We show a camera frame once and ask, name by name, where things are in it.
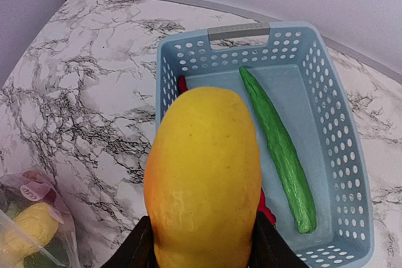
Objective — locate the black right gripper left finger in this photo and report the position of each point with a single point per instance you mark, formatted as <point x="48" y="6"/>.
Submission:
<point x="137" y="249"/>

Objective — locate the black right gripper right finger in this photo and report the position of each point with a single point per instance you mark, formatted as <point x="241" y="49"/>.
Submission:
<point x="269" y="248"/>

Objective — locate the red fake chili pepper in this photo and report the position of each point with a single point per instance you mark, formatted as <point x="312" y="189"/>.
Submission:
<point x="182" y="87"/>

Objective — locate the green fake cucumber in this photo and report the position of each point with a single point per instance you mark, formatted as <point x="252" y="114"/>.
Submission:
<point x="284" y="155"/>

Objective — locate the clear zip top bag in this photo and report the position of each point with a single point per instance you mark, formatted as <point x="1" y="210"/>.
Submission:
<point x="67" y="230"/>

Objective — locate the light blue perforated plastic basket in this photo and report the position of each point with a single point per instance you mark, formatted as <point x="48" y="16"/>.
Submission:
<point x="313" y="168"/>

